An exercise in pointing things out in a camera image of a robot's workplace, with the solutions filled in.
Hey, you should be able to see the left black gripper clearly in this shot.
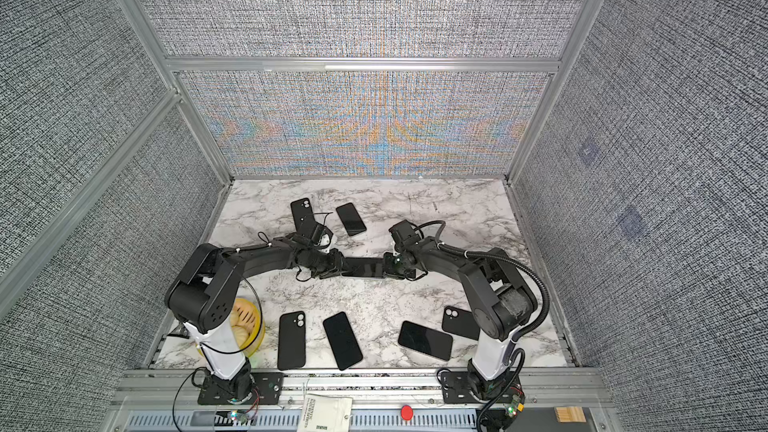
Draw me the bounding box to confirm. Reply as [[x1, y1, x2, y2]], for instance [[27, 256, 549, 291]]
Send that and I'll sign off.
[[308, 248, 355, 280]]

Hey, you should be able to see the black phone screen up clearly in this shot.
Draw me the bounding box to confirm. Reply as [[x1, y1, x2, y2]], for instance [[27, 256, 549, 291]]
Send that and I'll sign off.
[[341, 257, 385, 279]]

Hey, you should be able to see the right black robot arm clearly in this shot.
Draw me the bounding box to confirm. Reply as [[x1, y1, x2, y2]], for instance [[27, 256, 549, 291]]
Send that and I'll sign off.
[[383, 237, 551, 402]]

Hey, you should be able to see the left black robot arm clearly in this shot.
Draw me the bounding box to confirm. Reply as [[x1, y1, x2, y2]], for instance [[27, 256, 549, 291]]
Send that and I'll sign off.
[[165, 234, 348, 382]]

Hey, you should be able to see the black case far left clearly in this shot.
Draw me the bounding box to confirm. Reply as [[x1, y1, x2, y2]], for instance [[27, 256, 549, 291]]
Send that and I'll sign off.
[[290, 197, 316, 235]]

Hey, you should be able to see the black case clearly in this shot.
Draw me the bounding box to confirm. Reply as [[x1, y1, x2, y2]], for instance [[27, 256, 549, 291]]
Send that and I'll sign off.
[[441, 306, 480, 341], [277, 311, 306, 371], [290, 197, 316, 235]]

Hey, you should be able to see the black phone far centre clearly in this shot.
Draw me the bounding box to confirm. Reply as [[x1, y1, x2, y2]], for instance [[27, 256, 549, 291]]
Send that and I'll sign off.
[[336, 202, 367, 237]]

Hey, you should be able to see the black phone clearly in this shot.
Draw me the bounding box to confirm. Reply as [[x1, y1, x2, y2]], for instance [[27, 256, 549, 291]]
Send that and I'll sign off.
[[398, 321, 453, 361], [336, 202, 367, 237], [322, 312, 363, 371]]

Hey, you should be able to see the black phone near centre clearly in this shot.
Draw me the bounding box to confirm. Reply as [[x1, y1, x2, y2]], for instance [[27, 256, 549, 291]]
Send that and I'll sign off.
[[322, 312, 363, 371]]

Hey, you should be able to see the black case near right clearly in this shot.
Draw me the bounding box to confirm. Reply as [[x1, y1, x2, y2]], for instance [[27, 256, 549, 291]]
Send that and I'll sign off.
[[441, 306, 480, 341]]

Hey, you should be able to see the black case near left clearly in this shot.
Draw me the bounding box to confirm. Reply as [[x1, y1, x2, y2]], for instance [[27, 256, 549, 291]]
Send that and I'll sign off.
[[277, 311, 306, 371]]

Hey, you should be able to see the black phone near right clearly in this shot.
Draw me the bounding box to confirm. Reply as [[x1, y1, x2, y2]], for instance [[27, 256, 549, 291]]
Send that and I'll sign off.
[[398, 321, 453, 361]]

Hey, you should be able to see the yellow tape roll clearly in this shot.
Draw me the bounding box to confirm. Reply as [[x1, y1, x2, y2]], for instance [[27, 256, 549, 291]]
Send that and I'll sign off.
[[229, 297, 265, 357]]

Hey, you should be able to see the red emergency button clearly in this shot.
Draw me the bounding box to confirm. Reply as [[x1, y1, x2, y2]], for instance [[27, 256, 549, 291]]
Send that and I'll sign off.
[[400, 405, 414, 422]]

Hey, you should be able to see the white paper label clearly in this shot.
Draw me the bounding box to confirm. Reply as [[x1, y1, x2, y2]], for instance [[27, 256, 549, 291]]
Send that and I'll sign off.
[[297, 394, 353, 432]]

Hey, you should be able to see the wooden block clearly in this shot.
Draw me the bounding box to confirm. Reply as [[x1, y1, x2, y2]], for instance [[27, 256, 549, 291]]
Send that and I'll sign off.
[[555, 406, 587, 423]]

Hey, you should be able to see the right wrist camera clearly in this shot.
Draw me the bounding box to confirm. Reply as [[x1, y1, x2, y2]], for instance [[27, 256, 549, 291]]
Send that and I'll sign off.
[[389, 220, 423, 253]]

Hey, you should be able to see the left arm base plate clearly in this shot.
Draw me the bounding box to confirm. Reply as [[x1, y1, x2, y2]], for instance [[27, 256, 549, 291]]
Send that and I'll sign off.
[[197, 372, 285, 406]]

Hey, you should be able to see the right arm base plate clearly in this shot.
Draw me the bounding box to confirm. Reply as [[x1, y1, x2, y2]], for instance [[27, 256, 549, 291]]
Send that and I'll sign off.
[[436, 368, 480, 405]]

